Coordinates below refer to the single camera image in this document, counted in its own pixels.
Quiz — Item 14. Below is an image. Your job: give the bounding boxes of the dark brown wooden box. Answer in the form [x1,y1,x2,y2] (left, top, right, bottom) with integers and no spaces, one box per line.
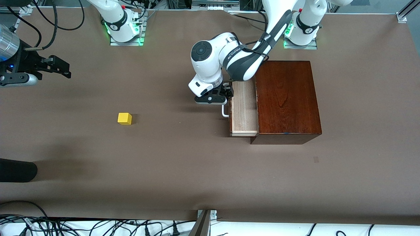
[250,60,323,145]

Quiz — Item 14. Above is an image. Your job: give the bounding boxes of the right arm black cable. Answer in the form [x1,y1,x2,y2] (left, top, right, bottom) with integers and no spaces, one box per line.
[25,0,58,51]

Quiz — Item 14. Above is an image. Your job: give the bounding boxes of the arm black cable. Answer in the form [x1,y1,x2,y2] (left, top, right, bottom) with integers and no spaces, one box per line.
[241,31,290,63]
[25,0,58,51]

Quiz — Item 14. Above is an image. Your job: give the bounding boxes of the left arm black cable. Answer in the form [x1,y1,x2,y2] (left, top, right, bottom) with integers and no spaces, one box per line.
[241,31,290,63]

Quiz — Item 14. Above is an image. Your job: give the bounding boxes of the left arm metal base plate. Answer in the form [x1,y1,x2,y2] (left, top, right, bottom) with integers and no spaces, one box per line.
[283,38,318,50]

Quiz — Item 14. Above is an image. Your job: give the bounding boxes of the aluminium frame structure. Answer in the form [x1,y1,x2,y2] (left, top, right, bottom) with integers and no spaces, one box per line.
[166,0,263,11]

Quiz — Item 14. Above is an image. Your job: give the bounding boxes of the light wood drawer white handle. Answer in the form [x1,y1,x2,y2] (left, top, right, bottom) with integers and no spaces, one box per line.
[221,80,260,137]

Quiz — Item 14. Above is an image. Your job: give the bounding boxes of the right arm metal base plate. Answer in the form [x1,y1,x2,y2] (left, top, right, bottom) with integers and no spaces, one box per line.
[110,20,145,46]

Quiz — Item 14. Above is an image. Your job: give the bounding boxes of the yellow wooden block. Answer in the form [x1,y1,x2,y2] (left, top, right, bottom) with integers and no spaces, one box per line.
[117,113,133,126]

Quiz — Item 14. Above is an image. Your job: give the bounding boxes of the black cylinder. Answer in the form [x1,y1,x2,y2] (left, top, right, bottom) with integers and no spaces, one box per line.
[0,158,38,183]

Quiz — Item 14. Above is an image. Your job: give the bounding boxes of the tangled black cables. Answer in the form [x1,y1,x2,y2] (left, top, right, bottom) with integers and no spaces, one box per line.
[0,200,197,236]

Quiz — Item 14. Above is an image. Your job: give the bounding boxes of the brown paper table cover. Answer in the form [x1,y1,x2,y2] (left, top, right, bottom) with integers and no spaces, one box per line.
[0,8,420,226]

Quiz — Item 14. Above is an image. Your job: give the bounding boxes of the aluminium frame post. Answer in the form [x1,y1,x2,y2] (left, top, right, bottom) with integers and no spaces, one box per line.
[189,209,218,236]

